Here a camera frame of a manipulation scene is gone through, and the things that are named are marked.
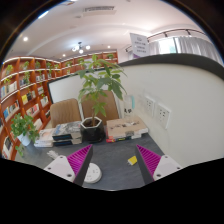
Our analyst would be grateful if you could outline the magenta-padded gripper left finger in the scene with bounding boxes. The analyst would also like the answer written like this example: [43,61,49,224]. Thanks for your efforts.
[44,144,94,187]

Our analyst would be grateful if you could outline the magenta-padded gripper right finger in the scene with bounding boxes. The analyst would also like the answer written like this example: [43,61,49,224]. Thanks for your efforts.
[134,144,184,186]

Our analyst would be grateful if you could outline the yellow charger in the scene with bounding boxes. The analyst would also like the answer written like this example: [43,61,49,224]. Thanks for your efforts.
[127,155,138,166]

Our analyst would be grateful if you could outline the thin white book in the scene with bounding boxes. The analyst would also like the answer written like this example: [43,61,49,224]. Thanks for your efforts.
[33,140,54,148]

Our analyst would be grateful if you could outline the thick white book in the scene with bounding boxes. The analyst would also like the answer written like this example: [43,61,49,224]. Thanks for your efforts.
[35,128,56,143]

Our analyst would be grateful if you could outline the small tree in black pot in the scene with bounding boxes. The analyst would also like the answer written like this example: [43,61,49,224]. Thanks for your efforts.
[75,53,128,144]

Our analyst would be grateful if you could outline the leafy plant in white pot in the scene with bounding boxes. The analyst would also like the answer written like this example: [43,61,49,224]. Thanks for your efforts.
[10,113,40,158]

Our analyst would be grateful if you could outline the clear acrylic sign stand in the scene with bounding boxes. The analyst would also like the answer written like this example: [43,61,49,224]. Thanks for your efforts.
[123,94,136,121]

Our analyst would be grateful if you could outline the orange wooden bookshelf unit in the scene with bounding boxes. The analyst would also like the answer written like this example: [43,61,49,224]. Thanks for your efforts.
[0,50,119,161]

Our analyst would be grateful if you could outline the black chandelier with round bulbs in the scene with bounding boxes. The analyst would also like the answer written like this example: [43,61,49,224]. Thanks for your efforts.
[71,41,92,55]

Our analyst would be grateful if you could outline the white hanging sign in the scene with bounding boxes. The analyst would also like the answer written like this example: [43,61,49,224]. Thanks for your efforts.
[129,32,151,59]

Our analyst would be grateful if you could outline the white sheer curtain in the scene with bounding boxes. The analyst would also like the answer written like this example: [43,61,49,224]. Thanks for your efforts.
[148,35,224,66]

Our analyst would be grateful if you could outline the recessed ceiling lights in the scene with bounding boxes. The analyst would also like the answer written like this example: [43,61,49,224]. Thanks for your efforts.
[22,9,113,58]

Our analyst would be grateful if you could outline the ceiling air vent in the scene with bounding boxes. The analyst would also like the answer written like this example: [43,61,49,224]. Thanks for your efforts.
[82,5,117,16]

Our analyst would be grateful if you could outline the white power strip cable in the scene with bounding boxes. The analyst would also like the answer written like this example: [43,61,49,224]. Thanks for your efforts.
[46,149,64,160]

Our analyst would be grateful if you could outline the white wall socket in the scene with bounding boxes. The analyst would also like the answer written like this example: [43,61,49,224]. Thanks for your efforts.
[156,102,172,130]
[143,95,156,118]

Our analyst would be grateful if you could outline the black track light rail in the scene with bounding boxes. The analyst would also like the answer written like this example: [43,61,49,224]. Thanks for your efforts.
[124,27,208,53]

